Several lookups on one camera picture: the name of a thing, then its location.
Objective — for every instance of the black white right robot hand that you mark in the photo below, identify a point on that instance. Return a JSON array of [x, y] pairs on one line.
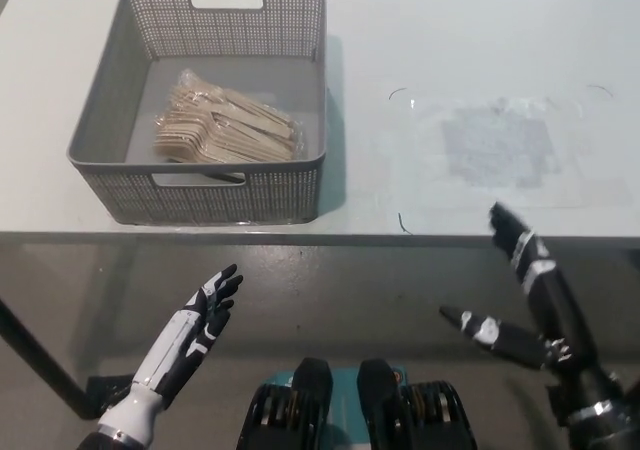
[[550, 310]]

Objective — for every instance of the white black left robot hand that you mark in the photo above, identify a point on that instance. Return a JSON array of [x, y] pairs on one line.
[[187, 335]]

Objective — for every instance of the clear bag of wooden cutlery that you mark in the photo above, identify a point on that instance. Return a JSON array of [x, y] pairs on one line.
[[225, 125]]

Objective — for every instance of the black metal table leg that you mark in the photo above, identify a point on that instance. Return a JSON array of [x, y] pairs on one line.
[[45, 355]]

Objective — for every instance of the grey perforated plastic basket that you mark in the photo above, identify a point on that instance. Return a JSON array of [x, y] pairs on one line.
[[225, 45]]

